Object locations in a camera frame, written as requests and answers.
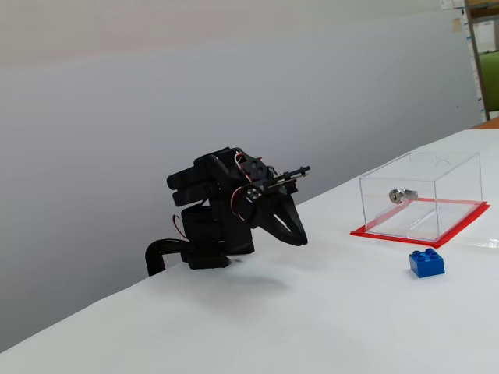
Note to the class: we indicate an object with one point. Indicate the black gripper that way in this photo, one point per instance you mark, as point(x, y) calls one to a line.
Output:
point(263, 212)

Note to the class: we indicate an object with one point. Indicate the blue lego brick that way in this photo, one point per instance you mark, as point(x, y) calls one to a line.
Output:
point(427, 267)

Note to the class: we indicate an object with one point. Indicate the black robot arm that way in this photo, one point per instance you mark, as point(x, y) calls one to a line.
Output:
point(218, 233)

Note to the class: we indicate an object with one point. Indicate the transparent acrylic box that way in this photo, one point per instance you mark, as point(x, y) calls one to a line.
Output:
point(448, 175)

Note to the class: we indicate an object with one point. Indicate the white box on shelf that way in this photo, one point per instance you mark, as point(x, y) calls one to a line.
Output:
point(487, 35)

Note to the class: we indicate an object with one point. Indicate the silver cam lock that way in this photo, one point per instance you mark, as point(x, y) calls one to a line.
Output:
point(399, 195)

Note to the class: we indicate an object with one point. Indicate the black table clamp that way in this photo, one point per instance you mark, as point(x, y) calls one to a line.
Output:
point(156, 249)

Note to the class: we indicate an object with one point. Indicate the green background object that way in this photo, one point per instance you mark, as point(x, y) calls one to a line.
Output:
point(491, 78)

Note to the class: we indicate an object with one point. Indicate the black square wrist camera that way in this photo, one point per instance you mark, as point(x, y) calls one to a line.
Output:
point(295, 173)

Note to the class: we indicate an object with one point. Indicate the red tape frame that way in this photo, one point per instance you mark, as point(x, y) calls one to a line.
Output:
point(390, 235)

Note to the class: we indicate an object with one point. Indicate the grey metal shelf frame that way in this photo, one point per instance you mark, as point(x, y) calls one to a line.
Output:
point(476, 58)

